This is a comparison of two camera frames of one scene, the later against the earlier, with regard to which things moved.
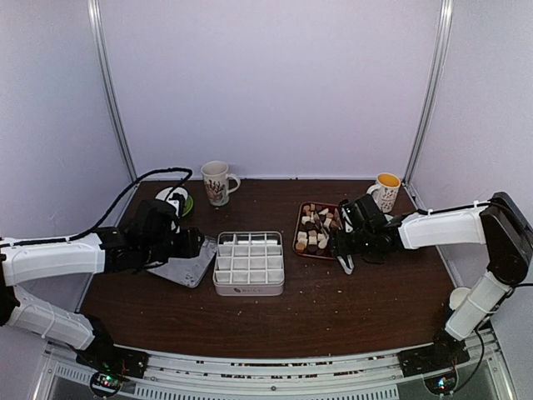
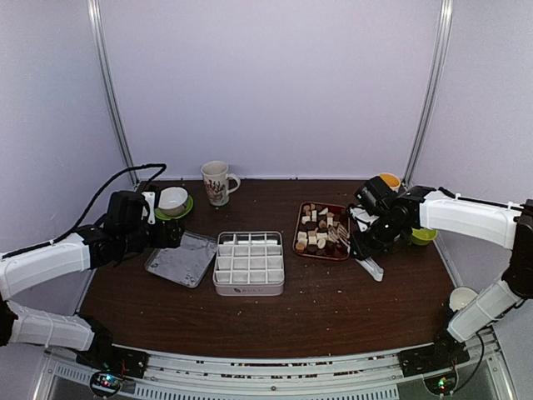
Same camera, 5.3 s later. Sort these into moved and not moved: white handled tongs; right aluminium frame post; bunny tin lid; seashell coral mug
Moved: white handled tongs
Not moved: right aluminium frame post; seashell coral mug; bunny tin lid
